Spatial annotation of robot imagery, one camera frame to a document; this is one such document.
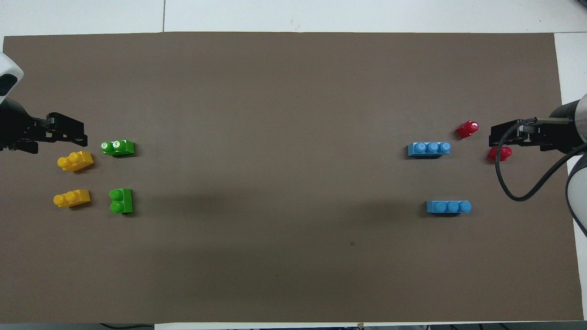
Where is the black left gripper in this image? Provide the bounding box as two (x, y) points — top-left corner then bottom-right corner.
(0, 100), (89, 154)

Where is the green two-stud toy brick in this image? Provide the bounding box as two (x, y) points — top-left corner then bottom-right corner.
(109, 188), (133, 215)
(100, 139), (135, 157)

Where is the brown table mat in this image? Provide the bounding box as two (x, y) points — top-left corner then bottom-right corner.
(0, 31), (584, 324)

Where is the red single-stud toy brick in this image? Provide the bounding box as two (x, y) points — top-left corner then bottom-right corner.
(487, 146), (513, 162)
(455, 121), (479, 139)

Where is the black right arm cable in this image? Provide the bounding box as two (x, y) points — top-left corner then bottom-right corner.
(494, 117), (587, 202)

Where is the yellow two-stud toy brick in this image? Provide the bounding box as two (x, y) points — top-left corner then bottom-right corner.
(57, 151), (94, 172)
(53, 189), (91, 209)

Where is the blue three-stud toy brick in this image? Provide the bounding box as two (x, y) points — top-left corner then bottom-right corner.
(408, 142), (452, 158)
(426, 200), (472, 215)

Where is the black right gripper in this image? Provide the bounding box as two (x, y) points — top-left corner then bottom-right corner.
(490, 102), (579, 152)

